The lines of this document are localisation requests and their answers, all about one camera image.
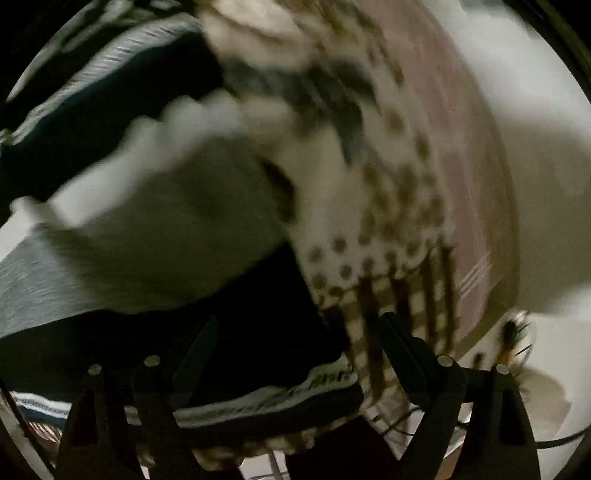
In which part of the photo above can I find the floral blanket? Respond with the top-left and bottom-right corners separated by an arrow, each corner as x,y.
198,0 -> 402,167

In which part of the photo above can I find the pink cloth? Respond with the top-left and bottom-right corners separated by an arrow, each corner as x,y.
369,0 -> 520,354

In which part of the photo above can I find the black grey striped sweater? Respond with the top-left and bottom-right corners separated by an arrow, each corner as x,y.
0,0 -> 366,437

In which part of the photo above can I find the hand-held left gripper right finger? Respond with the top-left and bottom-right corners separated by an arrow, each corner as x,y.
378,311 -> 542,480

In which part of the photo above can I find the brown checked bed sheet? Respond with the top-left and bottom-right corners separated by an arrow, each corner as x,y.
194,92 -> 467,467

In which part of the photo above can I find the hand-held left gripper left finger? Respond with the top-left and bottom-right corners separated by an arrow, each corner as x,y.
55,316 -> 219,480

